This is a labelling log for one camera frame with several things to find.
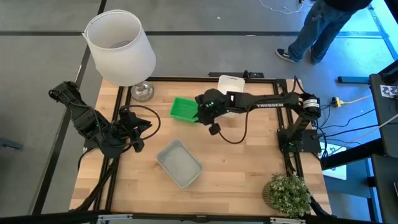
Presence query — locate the person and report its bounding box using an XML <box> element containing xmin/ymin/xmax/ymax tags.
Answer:
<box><xmin>275</xmin><ymin>0</ymin><xmax>374</xmax><ymax>65</ymax></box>

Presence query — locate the black side table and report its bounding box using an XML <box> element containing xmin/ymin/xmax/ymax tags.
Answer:
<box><xmin>369</xmin><ymin>58</ymin><xmax>398</xmax><ymax>224</ymax></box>

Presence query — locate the black bar mount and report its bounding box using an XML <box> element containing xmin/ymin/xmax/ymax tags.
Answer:
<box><xmin>208</xmin><ymin>70</ymin><xmax>265</xmax><ymax>79</ymax></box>

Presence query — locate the black aluminium table frame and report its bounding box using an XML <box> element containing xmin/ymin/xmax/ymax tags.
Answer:
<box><xmin>93</xmin><ymin>76</ymin><xmax>304</xmax><ymax>215</ymax></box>

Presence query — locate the black overhead beam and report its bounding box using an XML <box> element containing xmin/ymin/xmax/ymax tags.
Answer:
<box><xmin>0</xmin><ymin>210</ymin><xmax>398</xmax><ymax>224</ymax></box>

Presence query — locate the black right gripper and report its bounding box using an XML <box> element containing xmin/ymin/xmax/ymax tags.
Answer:
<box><xmin>195</xmin><ymin>88</ymin><xmax>234</xmax><ymax>126</ymax></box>

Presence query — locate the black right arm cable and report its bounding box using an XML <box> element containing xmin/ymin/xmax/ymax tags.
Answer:
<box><xmin>217</xmin><ymin>107</ymin><xmax>250</xmax><ymax>145</ymax></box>

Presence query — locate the green plastic basket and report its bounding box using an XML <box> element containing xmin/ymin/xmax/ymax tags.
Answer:
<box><xmin>169</xmin><ymin>96</ymin><xmax>200</xmax><ymax>124</ymax></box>

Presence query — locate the white fabric lamp shade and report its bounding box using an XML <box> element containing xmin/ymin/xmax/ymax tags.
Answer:
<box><xmin>82</xmin><ymin>9</ymin><xmax>157</xmax><ymax>88</ymax></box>

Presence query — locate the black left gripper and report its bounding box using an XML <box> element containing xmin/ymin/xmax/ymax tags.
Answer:
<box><xmin>116</xmin><ymin>108</ymin><xmax>153</xmax><ymax>141</ymax></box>

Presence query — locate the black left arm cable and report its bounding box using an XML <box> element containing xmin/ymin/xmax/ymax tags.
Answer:
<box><xmin>119</xmin><ymin>105</ymin><xmax>162</xmax><ymax>142</ymax></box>

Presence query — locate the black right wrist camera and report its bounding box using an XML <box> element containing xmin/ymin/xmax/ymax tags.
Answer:
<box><xmin>208</xmin><ymin>123</ymin><xmax>222</xmax><ymax>136</ymax></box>

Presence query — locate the white plastic basket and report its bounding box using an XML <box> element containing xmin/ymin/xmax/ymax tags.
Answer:
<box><xmin>156</xmin><ymin>138</ymin><xmax>204</xmax><ymax>189</ymax></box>
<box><xmin>217</xmin><ymin>74</ymin><xmax>246</xmax><ymax>119</ymax></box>

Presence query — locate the silver lamp base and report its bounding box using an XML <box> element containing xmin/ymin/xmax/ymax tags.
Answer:
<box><xmin>130</xmin><ymin>80</ymin><xmax>155</xmax><ymax>103</ymax></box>

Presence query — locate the black cable bundle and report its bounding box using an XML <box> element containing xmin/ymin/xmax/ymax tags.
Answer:
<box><xmin>74</xmin><ymin>146</ymin><xmax>121</xmax><ymax>212</ymax></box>

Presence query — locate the green potted plant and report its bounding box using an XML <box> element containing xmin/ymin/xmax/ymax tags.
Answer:
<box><xmin>262</xmin><ymin>172</ymin><xmax>313</xmax><ymax>219</ymax></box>

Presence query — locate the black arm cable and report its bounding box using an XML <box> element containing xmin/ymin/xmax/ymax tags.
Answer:
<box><xmin>217</xmin><ymin>107</ymin><xmax>250</xmax><ymax>145</ymax></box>
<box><xmin>119</xmin><ymin>105</ymin><xmax>162</xmax><ymax>142</ymax></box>

